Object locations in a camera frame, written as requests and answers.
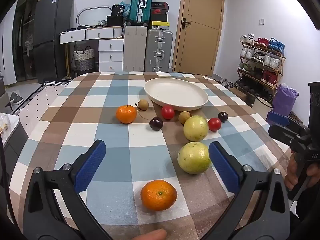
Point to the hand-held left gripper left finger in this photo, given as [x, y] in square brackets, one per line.
[91, 165]

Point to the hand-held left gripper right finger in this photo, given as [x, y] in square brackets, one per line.
[223, 165]

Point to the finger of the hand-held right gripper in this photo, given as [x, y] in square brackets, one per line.
[281, 133]
[276, 118]

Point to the green-yellow passion fruit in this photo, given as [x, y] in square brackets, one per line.
[193, 158]

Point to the red cherry tomato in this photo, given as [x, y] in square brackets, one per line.
[167, 112]
[215, 124]

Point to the yellow passion fruit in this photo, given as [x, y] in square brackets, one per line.
[195, 128]

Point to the dark stemless cherry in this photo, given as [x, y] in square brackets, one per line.
[222, 116]

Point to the mandarin orange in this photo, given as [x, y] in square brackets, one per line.
[126, 115]
[158, 196]

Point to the large brown longan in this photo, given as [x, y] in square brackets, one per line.
[184, 117]

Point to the dark cherry with stem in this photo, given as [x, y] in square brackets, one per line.
[156, 123]

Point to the small round longan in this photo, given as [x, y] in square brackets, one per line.
[143, 104]

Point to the cream round plate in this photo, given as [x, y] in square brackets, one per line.
[175, 92]

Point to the person's right forearm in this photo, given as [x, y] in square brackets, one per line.
[305, 220]

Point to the person's right hand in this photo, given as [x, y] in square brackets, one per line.
[290, 175]

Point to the person's left hand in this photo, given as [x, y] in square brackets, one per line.
[152, 235]

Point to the purple bag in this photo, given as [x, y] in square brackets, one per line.
[283, 100]

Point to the white bucket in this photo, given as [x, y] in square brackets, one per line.
[261, 105]

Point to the brown cardboard box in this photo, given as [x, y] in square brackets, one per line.
[237, 95]

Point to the grey shoes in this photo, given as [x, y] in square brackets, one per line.
[221, 82]

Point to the wooden shoe rack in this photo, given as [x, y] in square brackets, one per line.
[260, 50]

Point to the group of sneakers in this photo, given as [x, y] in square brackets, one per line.
[271, 45]

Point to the dotted rug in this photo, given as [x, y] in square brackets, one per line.
[35, 105]

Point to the grey slipper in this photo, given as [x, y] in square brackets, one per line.
[16, 98]

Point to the woven laundry basket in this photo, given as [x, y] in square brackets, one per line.
[83, 60]

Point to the wooden door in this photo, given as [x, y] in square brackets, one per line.
[200, 42]

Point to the white drawer cabinet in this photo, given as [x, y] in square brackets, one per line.
[110, 56]

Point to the beige suitcase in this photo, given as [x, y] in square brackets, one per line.
[135, 50]

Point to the dark grey refrigerator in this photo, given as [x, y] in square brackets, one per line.
[50, 42]

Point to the silver suitcase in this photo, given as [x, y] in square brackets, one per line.
[152, 50]

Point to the white desk with drawers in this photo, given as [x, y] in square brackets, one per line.
[96, 33]

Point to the striped bowl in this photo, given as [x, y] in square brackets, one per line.
[101, 23]

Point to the black case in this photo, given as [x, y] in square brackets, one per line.
[115, 21]

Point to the yellow shoebox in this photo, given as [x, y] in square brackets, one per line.
[160, 25]

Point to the oval mirror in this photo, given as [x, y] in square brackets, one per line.
[92, 15]

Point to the dark glass-door cabinet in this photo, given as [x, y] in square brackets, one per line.
[25, 30]

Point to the red and black shoebox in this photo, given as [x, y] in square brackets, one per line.
[158, 11]

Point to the blue plastic bag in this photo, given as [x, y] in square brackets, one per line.
[126, 6]

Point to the teal suitcase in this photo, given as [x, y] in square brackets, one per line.
[136, 5]

